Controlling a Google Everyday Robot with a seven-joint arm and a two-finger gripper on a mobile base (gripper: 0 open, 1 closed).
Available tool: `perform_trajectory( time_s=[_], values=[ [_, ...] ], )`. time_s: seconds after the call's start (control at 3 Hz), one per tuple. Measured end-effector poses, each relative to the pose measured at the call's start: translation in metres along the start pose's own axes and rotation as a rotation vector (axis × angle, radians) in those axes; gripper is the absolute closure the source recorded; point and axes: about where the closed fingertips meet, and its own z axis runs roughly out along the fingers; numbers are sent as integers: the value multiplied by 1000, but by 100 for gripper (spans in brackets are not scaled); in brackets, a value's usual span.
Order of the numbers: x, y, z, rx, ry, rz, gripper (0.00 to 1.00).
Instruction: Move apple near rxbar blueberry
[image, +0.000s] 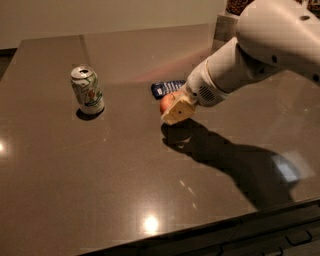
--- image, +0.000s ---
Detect blue rxbar snack bar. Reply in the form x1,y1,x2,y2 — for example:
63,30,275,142
151,80,185,100

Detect white green soda can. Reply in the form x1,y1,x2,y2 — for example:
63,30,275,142
71,65,105,115

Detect dark drawer handle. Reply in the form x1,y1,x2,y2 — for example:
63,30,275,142
286,230,313,246

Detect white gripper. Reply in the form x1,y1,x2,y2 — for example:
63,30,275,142
161,59,229,125

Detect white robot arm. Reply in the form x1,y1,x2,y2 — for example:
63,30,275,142
161,0,320,125

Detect stainless steel container base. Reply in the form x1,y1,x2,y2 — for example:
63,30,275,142
214,15,238,42

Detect jar of brown nuts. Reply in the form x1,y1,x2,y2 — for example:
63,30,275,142
226,0,254,15

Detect red yellow apple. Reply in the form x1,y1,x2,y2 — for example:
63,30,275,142
160,93,175,114

